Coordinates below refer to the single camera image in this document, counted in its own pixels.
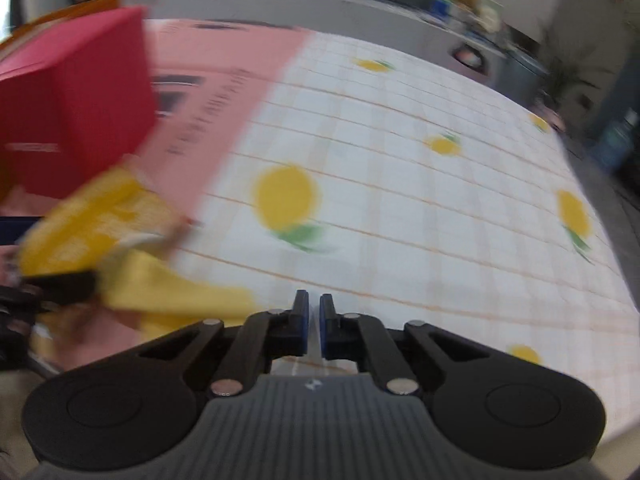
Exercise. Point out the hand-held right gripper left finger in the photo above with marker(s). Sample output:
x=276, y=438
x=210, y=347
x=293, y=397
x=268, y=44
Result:
x=300, y=322

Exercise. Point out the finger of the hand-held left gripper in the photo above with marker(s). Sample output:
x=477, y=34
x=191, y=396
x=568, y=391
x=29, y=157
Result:
x=60, y=287
x=15, y=231

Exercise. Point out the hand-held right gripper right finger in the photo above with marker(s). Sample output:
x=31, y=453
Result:
x=327, y=322

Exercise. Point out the yellow printed pouch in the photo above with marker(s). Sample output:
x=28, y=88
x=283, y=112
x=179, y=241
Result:
x=90, y=220

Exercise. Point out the orange cardboard box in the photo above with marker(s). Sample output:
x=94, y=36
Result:
x=50, y=17

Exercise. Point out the red cube box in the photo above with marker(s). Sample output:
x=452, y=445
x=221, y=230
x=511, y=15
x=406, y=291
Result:
x=75, y=110

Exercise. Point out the pink bin with black bag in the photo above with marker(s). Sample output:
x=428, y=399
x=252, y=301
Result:
x=472, y=57

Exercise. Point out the white tv console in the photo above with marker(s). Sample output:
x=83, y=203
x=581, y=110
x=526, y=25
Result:
x=325, y=10

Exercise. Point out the grey trash can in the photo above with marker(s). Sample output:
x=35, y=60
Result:
x=522, y=77

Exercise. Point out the blue water jug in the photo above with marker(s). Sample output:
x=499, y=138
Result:
x=620, y=140

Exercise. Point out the potted snake plant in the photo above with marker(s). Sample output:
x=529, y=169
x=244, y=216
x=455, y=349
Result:
x=567, y=70

